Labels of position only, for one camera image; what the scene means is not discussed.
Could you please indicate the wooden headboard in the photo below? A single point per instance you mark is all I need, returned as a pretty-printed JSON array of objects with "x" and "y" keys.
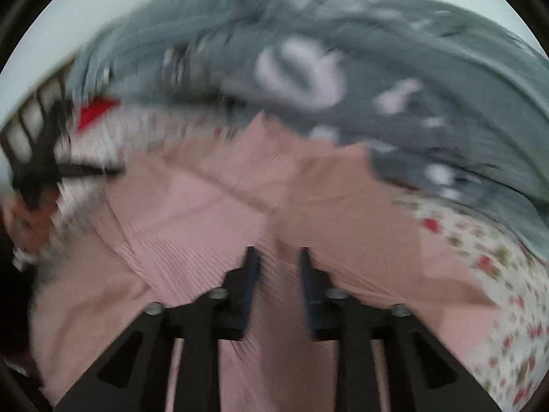
[{"x": 30, "y": 124}]

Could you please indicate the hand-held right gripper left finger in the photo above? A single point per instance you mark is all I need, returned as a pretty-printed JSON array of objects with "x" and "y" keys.
[{"x": 252, "y": 283}]

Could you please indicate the floral bed sheet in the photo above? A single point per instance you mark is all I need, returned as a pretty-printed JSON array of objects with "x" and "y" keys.
[{"x": 493, "y": 266}]

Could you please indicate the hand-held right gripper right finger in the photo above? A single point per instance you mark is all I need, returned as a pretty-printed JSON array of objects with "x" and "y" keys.
[{"x": 306, "y": 283}]

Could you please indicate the grey patterned quilt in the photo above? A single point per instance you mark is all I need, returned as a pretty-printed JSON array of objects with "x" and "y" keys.
[{"x": 343, "y": 73}]

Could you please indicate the red cloth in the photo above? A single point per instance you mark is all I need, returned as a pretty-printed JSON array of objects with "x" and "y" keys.
[{"x": 94, "y": 113}]

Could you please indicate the person's left hand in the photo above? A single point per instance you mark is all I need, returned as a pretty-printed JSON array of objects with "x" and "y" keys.
[{"x": 28, "y": 223}]

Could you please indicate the pink knitted sweater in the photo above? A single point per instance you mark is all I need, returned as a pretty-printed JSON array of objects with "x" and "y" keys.
[{"x": 206, "y": 223}]

